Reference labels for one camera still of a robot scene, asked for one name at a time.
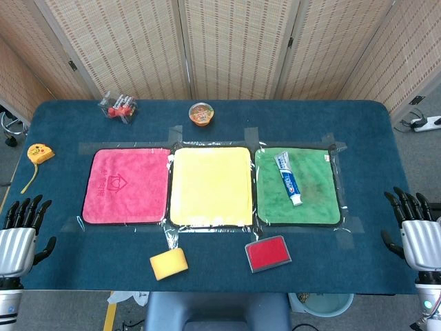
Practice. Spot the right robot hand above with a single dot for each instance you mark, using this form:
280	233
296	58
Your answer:
418	241

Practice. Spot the yellow tape measure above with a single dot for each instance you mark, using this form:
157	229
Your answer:
38	157

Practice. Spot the clear box with red toys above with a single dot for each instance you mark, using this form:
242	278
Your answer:
118	107

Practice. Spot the bamboo folding screen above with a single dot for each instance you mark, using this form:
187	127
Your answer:
220	48

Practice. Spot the red ink pad case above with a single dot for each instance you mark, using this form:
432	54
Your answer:
267	253

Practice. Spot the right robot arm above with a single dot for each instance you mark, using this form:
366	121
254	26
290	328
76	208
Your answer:
427	303

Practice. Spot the white power strip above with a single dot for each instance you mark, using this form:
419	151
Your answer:
427	123

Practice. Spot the yellow sponge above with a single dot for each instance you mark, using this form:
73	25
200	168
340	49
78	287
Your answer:
169	263

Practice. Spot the pink cloth mat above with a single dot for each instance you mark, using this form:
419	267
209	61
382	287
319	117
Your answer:
127	186

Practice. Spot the blue grey chair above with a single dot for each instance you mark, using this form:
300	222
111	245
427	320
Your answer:
217	312

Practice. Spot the yellow cloth mat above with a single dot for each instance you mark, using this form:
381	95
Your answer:
211	186

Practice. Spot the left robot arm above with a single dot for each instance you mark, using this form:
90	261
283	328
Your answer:
8	301

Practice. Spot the blue table cloth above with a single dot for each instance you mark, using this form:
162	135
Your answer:
220	255

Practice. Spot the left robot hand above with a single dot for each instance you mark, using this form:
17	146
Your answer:
15	241

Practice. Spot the white blue toothpaste tube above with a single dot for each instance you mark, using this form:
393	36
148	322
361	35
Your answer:
288	178

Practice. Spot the chrome stool base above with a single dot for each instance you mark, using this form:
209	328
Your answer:
10	125

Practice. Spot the orange jelly cup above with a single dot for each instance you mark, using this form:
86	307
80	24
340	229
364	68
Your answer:
200	114

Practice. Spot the white crumpled paper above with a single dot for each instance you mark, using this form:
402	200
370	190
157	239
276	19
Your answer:
127	297

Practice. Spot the green cloth mat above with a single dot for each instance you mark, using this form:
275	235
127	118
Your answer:
298	188

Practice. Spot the light blue bucket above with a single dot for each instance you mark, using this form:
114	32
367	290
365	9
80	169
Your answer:
325	304

